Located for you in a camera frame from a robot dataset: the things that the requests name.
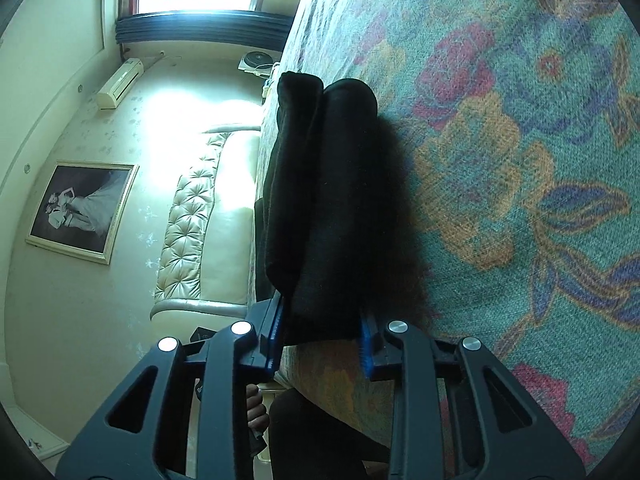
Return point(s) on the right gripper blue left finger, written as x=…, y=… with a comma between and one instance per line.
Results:
x=141, y=430

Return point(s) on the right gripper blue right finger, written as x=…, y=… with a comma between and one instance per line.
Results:
x=460, y=395

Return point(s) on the black pants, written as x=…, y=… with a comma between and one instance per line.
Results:
x=336, y=238

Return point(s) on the left hand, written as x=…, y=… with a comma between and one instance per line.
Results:
x=258, y=419

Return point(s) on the cream tufted headboard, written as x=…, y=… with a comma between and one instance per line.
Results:
x=203, y=278

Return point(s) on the person's dark trouser leg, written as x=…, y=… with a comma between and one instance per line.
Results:
x=307, y=443

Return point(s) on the framed black white picture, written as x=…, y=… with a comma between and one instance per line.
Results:
x=80, y=209

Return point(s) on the white air conditioner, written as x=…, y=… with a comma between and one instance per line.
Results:
x=119, y=84

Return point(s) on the floral bedspread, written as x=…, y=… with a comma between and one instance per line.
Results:
x=519, y=124

